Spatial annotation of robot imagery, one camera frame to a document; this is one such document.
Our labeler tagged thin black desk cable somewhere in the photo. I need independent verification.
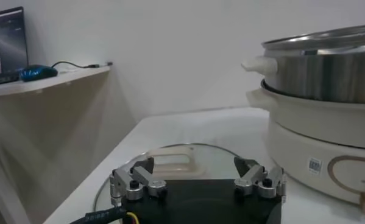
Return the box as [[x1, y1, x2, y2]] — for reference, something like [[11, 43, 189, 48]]
[[51, 60, 108, 69]]

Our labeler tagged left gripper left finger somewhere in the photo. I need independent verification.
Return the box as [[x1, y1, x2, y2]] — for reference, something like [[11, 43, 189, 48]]
[[108, 156, 168, 208]]

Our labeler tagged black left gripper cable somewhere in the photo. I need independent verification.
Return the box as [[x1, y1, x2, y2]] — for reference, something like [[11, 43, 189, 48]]
[[68, 206, 131, 224]]

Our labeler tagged cream electric cooker pot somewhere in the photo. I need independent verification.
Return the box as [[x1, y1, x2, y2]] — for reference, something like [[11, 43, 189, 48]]
[[245, 79, 365, 217]]

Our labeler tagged blue computer mouse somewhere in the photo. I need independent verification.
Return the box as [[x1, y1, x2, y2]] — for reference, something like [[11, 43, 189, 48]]
[[19, 64, 59, 83]]

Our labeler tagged round glass pot lid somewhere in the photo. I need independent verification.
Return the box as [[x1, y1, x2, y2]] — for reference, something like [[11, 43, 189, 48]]
[[93, 142, 280, 214]]

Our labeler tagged stainless steel steamer basket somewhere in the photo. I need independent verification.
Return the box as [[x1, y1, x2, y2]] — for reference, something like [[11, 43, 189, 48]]
[[241, 23, 365, 105]]

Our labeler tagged laptop screen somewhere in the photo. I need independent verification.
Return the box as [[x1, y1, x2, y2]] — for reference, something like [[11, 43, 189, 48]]
[[0, 6, 29, 88]]

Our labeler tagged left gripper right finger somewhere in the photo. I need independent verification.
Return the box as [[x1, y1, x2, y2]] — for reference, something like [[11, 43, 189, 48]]
[[233, 156, 287, 204]]

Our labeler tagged white side desk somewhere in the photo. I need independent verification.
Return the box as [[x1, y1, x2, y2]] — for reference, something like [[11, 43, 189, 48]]
[[0, 65, 112, 100]]

